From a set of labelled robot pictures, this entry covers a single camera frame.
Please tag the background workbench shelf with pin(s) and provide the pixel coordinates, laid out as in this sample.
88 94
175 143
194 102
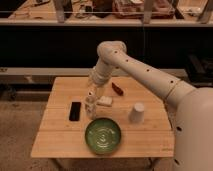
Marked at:
107 13

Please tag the white paper cup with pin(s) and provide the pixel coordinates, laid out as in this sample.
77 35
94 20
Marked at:
137 113

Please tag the black smartphone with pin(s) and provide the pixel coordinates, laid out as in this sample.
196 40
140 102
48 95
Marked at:
75 111

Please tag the green ceramic plate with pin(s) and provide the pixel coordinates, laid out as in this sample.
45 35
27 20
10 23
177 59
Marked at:
103 136

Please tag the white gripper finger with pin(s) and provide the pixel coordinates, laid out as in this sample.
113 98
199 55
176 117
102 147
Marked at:
94 99
88 99

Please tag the white sponge block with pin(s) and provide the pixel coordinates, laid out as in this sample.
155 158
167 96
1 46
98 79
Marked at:
105 101

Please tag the clear plastic bottle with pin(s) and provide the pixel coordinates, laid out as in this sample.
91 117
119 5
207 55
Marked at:
90 109

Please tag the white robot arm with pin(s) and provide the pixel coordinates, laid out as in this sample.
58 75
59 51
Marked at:
193 147

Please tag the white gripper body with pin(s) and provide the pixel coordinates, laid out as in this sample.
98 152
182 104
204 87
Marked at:
93 89

